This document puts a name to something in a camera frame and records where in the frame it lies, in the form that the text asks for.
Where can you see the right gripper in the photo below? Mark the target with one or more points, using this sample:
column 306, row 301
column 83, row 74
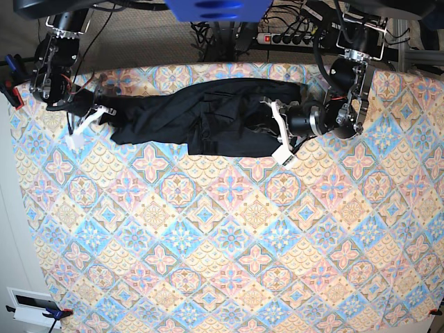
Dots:
column 83, row 109

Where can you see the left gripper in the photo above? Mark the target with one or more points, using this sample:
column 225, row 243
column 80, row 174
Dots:
column 292, row 125

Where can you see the black t-shirt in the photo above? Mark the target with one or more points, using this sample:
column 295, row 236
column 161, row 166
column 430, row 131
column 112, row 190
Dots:
column 220, row 117

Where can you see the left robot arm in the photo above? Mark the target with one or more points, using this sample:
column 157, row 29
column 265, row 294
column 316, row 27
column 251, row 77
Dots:
column 345, row 41

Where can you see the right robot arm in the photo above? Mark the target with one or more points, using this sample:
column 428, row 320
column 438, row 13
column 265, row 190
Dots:
column 54, row 59

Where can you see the blue clamp top left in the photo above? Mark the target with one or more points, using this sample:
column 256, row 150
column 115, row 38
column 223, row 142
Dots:
column 16, row 63

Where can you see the blue clamp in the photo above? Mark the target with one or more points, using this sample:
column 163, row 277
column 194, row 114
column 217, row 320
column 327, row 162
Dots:
column 16, row 63
column 52, row 314

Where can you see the white power strip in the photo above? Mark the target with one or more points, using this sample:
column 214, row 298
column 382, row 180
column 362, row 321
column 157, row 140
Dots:
column 275, row 39

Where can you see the patterned tablecloth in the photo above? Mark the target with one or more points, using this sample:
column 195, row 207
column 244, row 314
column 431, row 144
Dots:
column 147, row 238

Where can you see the blue clamp bottom left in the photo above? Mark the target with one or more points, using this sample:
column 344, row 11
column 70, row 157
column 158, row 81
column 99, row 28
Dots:
column 52, row 314

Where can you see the orange clamp bottom right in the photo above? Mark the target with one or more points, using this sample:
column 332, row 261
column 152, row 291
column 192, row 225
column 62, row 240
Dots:
column 435, row 312

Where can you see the aluminium frame post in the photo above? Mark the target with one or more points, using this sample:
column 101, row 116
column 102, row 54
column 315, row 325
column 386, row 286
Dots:
column 406, row 52

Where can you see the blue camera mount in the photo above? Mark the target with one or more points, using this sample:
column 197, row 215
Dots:
column 218, row 10

